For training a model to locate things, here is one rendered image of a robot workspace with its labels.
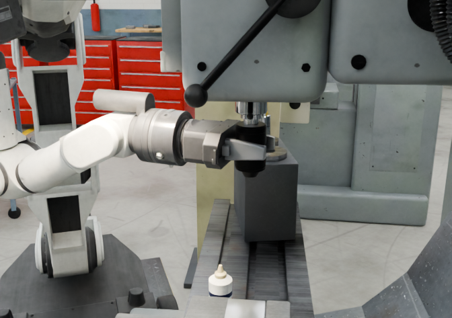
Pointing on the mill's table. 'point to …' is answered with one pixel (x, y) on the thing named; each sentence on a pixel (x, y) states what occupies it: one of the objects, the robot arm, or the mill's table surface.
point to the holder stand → (268, 197)
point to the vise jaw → (207, 307)
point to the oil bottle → (220, 284)
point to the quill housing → (196, 40)
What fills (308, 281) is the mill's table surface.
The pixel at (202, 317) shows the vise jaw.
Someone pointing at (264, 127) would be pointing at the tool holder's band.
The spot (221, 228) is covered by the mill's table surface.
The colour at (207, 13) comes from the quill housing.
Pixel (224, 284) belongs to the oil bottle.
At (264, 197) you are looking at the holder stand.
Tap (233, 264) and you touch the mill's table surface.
